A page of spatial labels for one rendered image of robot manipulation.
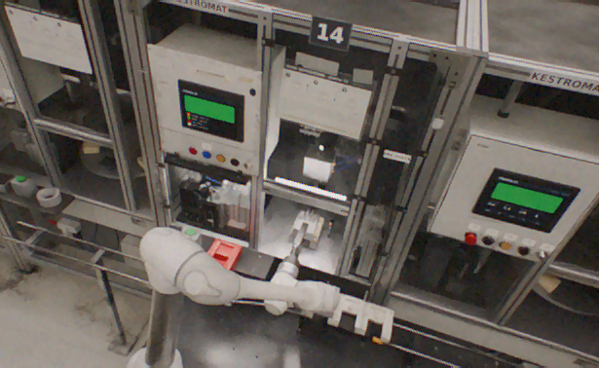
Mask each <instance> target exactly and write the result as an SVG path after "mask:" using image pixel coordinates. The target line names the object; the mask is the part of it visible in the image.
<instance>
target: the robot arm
mask: <svg viewBox="0 0 599 368"><path fill-rule="evenodd" d="M309 225H310V224H309V223H306V222H303V224H302V226H301V229H300V231H299V232H298V235H297V238H296V240H295V242H294V244H293V245H292V250H291V251H290V255H287V256H285V257H284V259H283V261H282V263H280V265H279V268H278V270H277V272H276V275H275V276H274V277H273V279H272V280H271V282H268V281H262V280H256V279H250V278H246V277H242V276H239V275H237V274H236V273H235V272H233V271H230V270H228V269H226V268H223V266H222V265H221V264H220V263H219V262H217V261H216V260H215V259H214V258H213V257H211V256H210V255H209V254H208V253H207V252H205V251H204V250H203V249H202V248H201V247H200V246H199V245H198V244H197V243H196V242H195V241H193V240H192V239H190V238H189V237H187V236H186V235H184V234H183V233H181V232H179V231H177V230H175V229H173V228H169V227H157V228H153V229H152V230H150V231H149V232H148V233H147V234H146V235H144V236H143V239H142V240H141V242H140V246H139V252H140V256H141V259H142V260H143V262H144V265H145V268H146V271H147V275H148V277H149V281H150V283H151V285H152V286H153V292H152V302H151V312H150V323H149V333H148V342H147V343H146V348H145V349H142V350H139V351H138V352H137V353H136V354H134V355H133V356H132V358H131V359H130V361H129V363H127V367H126V368H183V367H182V363H181V356H180V353H179V351H178V350H177V349H176V344H177V337H178V330H179V323H180V322H181V316H182V310H183V304H184V297H185V294H186V295H187V297H189V298H190V299H191V300H193V301H195V302H197V303H200V304H205V305H222V304H227V303H231V302H233V301H235V300H238V299H241V298H246V299H258V300H265V303H264V307H265V309H266V311H267V312H269V313H272V314H275V315H281V314H283V313H284V312H286V311H287V309H288V308H300V309H302V310H304V311H307V312H312V313H330V312H333V311H334V310H335V309H336V308H337V304H338V292H337V291H336V289H335V288H334V287H332V286H330V285H328V284H325V283H321V282H317V281H309V280H307V281H300V280H297V277H298V273H299V267H300V264H301V263H300V260H299V255H300V253H301V250H302V248H303V247H302V246H303V243H304V242H305V239H303V237H304V236H305V235H306V232H307V230H308V227H309Z"/></svg>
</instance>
